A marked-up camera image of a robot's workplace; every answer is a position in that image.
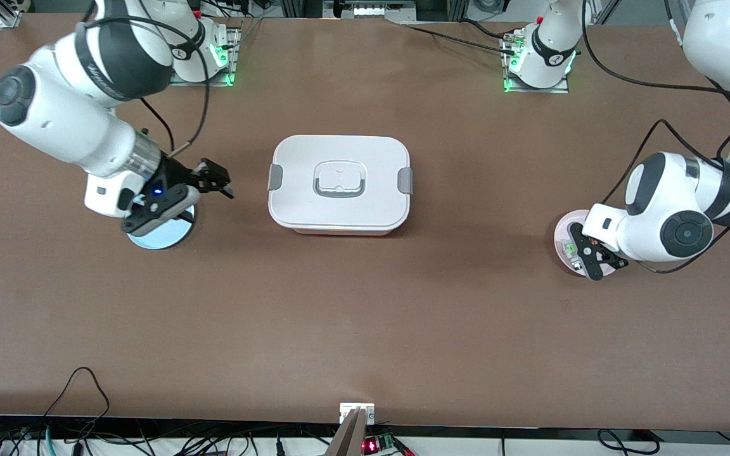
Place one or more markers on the aluminium camera support bar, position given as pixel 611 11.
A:
pixel 347 440

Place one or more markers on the black device with white light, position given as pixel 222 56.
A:
pixel 371 10

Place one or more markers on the pale pink round plate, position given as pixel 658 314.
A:
pixel 564 225

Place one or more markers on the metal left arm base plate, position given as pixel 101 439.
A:
pixel 555 90

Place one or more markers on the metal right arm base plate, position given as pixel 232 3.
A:
pixel 234 57

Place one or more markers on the circuit board with red display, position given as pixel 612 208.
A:
pixel 371 446

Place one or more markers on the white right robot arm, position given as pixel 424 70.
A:
pixel 54 120

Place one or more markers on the aluminium frame profile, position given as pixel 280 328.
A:
pixel 4 16

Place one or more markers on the green and clear switch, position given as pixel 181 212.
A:
pixel 571 248

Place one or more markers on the small white mounting plate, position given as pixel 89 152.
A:
pixel 347 411

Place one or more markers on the white lidded box grey clips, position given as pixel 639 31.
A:
pixel 339 209

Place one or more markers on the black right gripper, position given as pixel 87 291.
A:
pixel 173 173

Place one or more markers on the light blue round plate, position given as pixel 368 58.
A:
pixel 162 241

